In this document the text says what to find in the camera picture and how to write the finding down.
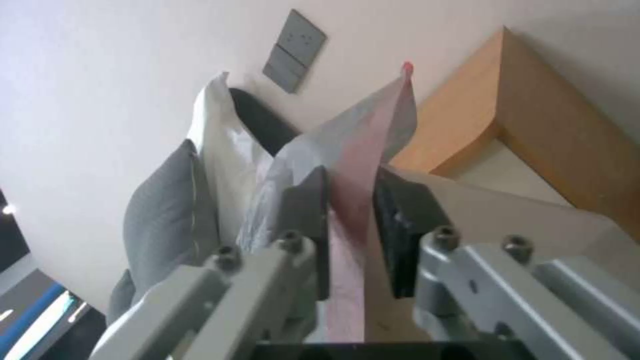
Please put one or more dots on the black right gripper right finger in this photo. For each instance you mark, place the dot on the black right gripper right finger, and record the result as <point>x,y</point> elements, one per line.
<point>480,285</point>

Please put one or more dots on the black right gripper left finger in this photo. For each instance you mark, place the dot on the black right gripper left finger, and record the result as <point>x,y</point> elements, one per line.
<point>240,285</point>

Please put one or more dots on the translucent pink garbage bag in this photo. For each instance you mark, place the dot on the translucent pink garbage bag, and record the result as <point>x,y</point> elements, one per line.
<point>353,195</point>

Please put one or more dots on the grey textured pillow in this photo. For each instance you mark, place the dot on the grey textured pillow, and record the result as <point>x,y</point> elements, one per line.
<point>160,225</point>

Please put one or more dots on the white pillow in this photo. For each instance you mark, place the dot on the white pillow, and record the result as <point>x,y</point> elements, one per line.
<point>223,142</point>

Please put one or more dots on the dark padded headboard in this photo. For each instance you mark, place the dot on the dark padded headboard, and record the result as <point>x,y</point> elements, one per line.
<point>262,120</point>

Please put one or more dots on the light wooden bedside table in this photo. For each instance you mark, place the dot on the light wooden bedside table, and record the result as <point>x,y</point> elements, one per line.
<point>540,123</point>

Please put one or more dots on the grey wall switch panel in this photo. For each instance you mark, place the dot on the grey wall switch panel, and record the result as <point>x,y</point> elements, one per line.
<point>294,51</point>

